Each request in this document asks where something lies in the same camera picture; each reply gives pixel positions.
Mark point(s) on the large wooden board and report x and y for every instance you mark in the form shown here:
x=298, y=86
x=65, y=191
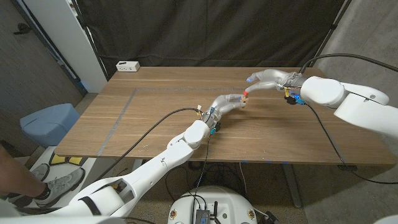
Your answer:
x=155, y=89

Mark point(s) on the grey sneaker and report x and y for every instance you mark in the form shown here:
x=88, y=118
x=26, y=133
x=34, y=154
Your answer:
x=62, y=185
x=38, y=172

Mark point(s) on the black backdrop curtain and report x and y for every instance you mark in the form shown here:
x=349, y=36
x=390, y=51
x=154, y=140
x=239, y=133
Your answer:
x=211, y=31

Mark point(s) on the white table leg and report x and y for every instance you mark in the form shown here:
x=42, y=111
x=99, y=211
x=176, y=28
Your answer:
x=136, y=165

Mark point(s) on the wooden block with holes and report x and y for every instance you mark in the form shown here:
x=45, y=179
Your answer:
x=244, y=101

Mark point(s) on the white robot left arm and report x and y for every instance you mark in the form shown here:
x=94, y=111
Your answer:
x=158, y=168

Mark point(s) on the bare person leg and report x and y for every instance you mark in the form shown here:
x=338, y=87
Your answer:
x=15, y=182

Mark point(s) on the grey table leg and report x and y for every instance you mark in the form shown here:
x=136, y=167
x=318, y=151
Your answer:
x=292, y=186

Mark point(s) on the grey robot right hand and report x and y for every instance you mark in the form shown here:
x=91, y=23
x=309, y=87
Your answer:
x=276, y=77

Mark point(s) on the grey box on torso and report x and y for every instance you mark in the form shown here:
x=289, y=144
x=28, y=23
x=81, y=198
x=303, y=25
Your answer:
x=202, y=216

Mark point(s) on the person's leg and shoe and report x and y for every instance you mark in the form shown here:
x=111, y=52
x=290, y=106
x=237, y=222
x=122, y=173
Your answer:
x=90, y=165

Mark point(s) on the black backdrop stand pole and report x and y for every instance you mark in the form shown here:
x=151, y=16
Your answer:
x=329, y=31
x=90, y=40

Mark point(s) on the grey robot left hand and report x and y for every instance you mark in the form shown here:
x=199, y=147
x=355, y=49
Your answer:
x=220, y=105

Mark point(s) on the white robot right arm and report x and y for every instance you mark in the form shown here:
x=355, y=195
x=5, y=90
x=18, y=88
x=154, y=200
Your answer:
x=357, y=105

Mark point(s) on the light blue stool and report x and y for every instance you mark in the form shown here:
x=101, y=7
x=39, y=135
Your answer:
x=49, y=124

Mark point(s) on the white power strip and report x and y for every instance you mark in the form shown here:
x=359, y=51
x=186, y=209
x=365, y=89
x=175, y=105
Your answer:
x=127, y=66

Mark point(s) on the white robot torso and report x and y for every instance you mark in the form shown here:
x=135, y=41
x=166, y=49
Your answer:
x=214, y=199

